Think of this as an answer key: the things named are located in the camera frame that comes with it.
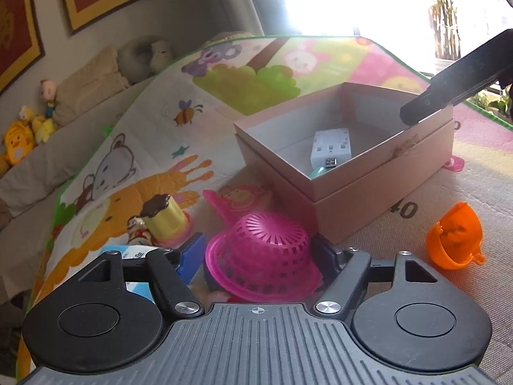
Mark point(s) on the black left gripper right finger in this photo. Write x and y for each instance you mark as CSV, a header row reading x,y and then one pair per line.
x,y
329,259

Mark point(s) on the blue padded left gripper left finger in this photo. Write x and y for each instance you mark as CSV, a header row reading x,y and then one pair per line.
x,y
191,257

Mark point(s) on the yellow pudding toy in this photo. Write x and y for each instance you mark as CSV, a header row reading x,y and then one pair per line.
x,y
165,220

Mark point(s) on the pink plastic toy basket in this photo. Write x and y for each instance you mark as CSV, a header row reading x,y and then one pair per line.
x,y
264,258

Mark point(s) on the blue white cotton pad pack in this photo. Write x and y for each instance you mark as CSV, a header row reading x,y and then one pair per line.
x,y
134,270

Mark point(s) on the orange plastic toy cup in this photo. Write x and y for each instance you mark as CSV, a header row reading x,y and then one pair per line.
x,y
455,241

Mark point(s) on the small red figurine doll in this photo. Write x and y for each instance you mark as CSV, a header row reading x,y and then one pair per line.
x,y
138,232

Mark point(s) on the pink cardboard box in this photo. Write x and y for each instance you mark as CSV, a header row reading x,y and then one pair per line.
x,y
389,158

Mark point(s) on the white socket adapter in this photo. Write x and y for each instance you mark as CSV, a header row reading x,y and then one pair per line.
x,y
330,148

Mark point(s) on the beige sofa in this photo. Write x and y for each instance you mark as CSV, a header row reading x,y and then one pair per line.
x,y
28,190

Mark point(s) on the yellow duck plush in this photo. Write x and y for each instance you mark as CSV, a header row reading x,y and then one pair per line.
x,y
42,128

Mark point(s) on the beige pillow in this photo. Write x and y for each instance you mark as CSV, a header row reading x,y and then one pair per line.
x,y
98,80

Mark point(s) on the grey neck pillow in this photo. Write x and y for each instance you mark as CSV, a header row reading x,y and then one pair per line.
x,y
144,57

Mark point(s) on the orange tiger plush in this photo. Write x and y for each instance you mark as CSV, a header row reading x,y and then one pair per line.
x,y
19,141

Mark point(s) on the small doll plush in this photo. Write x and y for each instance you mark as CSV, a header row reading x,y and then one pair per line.
x,y
48,94

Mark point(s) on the red gold framed picture left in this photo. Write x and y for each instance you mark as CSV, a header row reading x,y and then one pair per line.
x,y
21,42

